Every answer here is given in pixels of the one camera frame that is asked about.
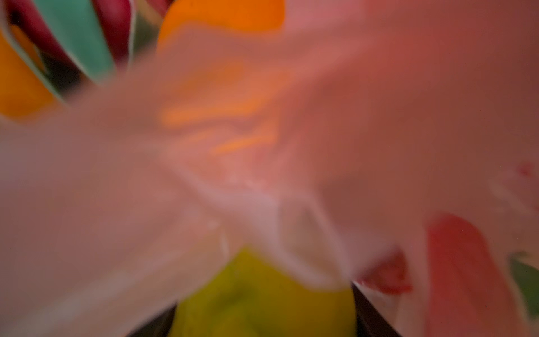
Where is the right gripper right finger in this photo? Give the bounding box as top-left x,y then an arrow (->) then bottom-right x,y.
352,285 -> 401,337

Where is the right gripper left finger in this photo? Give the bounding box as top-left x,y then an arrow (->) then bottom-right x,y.
128,306 -> 176,337

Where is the green fruit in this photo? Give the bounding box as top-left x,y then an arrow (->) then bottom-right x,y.
168,251 -> 357,336

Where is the pink plastic bag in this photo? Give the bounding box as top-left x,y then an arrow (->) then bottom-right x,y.
1,1 -> 538,336

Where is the orange fruit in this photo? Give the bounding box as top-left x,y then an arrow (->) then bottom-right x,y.
158,0 -> 286,45
1,36 -> 57,120

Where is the pink dragon fruit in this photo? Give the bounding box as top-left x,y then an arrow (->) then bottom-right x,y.
1,1 -> 172,85

